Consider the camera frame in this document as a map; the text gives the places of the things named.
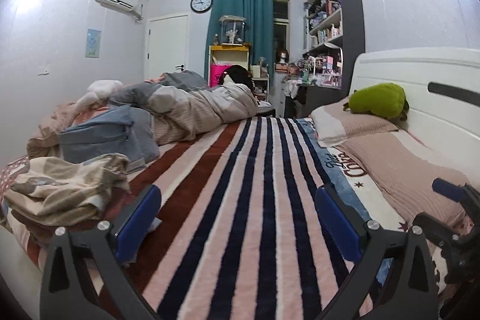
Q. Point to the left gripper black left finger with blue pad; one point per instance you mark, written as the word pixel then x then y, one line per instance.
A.
pixel 67 290

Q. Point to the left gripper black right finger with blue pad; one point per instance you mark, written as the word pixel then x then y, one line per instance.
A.
pixel 392 276

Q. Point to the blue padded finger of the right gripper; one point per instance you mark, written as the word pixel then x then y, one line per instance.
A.
pixel 453 192

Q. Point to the cream patterned pajama pant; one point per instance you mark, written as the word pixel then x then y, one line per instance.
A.
pixel 54 192

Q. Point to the pink striped pillow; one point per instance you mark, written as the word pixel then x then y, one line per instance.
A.
pixel 382 171

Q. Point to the white bed headboard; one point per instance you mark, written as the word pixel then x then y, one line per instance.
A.
pixel 442 89

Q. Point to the green plush toy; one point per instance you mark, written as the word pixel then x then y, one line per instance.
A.
pixel 386 100

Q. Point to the blue denim folded garment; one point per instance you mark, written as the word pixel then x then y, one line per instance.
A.
pixel 122 130

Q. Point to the striped plush bed blanket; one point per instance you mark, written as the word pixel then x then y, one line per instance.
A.
pixel 239 234

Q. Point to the white plush toy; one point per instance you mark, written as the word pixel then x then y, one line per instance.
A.
pixel 98 92

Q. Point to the pink striped duvet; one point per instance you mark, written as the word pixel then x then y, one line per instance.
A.
pixel 181 103

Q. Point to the dark bookshelf with items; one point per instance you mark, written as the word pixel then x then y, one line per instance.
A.
pixel 334 38

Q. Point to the white door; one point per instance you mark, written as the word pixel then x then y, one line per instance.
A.
pixel 167 45

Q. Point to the yellow topped white shelf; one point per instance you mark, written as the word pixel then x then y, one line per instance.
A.
pixel 223 56

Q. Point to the glass display case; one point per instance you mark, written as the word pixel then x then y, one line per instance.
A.
pixel 232 30

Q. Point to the wall poster blue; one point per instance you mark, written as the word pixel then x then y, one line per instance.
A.
pixel 93 43

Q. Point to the round wall clock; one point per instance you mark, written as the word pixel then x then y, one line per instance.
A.
pixel 201 6

